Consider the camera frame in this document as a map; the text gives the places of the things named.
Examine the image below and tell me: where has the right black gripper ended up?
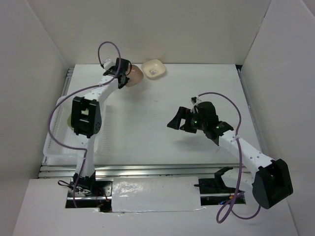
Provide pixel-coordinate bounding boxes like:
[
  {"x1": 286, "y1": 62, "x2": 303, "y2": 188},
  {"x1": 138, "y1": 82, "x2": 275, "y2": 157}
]
[{"x1": 167, "y1": 106, "x2": 208, "y2": 133}]

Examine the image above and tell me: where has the brown panda plate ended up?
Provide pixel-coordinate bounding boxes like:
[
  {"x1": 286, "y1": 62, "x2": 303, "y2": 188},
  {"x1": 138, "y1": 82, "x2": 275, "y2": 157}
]
[{"x1": 126, "y1": 64, "x2": 144, "y2": 87}]

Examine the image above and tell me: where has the cream panda plate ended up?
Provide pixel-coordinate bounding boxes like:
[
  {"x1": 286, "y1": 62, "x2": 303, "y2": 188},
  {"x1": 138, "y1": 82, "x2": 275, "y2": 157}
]
[
  {"x1": 81, "y1": 110, "x2": 89, "y2": 115},
  {"x1": 141, "y1": 59, "x2": 166, "y2": 79}
]

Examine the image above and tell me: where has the green panda plate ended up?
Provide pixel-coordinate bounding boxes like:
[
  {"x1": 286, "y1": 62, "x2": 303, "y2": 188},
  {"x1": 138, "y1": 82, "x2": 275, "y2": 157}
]
[{"x1": 67, "y1": 115, "x2": 74, "y2": 131}]

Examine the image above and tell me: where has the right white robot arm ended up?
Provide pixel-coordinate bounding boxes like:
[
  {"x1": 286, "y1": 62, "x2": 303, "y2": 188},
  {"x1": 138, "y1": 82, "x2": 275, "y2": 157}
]
[{"x1": 167, "y1": 102, "x2": 293, "y2": 209}]

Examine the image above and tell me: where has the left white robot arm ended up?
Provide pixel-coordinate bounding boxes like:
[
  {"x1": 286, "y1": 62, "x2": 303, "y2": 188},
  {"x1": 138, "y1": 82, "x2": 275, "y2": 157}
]
[{"x1": 71, "y1": 58, "x2": 132, "y2": 196}]

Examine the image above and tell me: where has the white perforated plastic bin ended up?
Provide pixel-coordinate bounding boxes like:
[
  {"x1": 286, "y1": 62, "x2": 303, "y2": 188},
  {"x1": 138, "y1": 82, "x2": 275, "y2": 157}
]
[{"x1": 43, "y1": 99, "x2": 112, "y2": 158}]

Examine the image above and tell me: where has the white foil cover panel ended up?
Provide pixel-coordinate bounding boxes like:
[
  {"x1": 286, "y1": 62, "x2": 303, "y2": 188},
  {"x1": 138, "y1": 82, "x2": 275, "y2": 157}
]
[{"x1": 111, "y1": 177, "x2": 201, "y2": 213}]

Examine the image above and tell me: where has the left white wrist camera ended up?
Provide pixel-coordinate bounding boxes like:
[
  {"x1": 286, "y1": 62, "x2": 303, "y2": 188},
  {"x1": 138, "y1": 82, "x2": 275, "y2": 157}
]
[{"x1": 102, "y1": 58, "x2": 114, "y2": 70}]

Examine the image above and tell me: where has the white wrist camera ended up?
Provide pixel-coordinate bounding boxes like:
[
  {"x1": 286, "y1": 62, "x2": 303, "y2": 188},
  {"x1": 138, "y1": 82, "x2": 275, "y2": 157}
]
[
  {"x1": 191, "y1": 97, "x2": 201, "y2": 106},
  {"x1": 102, "y1": 58, "x2": 114, "y2": 70}
]

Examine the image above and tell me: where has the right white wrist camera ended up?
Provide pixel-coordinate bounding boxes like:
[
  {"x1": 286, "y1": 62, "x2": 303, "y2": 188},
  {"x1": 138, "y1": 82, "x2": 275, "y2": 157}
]
[{"x1": 191, "y1": 97, "x2": 201, "y2": 106}]

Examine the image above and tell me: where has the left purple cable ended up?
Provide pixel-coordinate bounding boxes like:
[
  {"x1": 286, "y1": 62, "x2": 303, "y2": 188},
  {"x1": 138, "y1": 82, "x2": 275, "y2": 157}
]
[{"x1": 47, "y1": 41, "x2": 123, "y2": 168}]

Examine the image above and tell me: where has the aluminium rail frame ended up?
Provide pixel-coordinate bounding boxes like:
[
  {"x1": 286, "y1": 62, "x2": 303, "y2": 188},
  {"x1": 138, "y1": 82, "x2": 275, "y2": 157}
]
[{"x1": 37, "y1": 67, "x2": 269, "y2": 179}]

